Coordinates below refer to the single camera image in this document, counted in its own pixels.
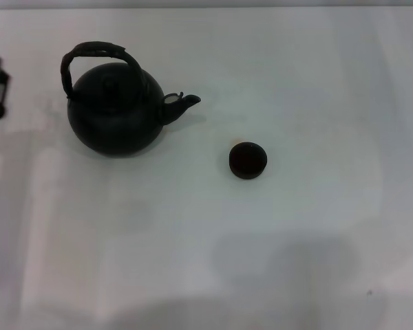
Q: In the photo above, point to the small dark teacup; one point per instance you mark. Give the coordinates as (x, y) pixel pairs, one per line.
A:
(248, 161)

